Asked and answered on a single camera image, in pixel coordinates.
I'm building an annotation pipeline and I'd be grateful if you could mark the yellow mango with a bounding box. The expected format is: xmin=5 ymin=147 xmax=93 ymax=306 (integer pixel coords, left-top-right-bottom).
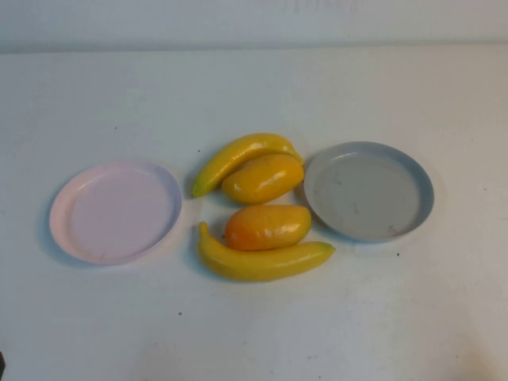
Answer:
xmin=221 ymin=153 xmax=305 ymax=206

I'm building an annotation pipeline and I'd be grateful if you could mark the orange mango green stem dot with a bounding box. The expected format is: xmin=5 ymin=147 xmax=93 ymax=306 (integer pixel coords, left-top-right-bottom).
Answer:
xmin=224 ymin=204 xmax=312 ymax=252

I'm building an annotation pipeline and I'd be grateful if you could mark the yellow banana green tip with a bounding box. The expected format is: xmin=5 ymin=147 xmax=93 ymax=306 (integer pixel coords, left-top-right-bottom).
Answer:
xmin=191 ymin=132 xmax=306 ymax=199
xmin=197 ymin=221 xmax=337 ymax=283

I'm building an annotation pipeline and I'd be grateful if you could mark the grey-blue round plate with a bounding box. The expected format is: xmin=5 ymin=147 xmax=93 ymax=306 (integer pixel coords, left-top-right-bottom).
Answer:
xmin=303 ymin=140 xmax=436 ymax=244

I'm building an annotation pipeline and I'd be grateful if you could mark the pink round plate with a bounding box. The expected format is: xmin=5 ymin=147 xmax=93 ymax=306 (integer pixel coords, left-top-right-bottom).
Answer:
xmin=49 ymin=159 xmax=183 ymax=267

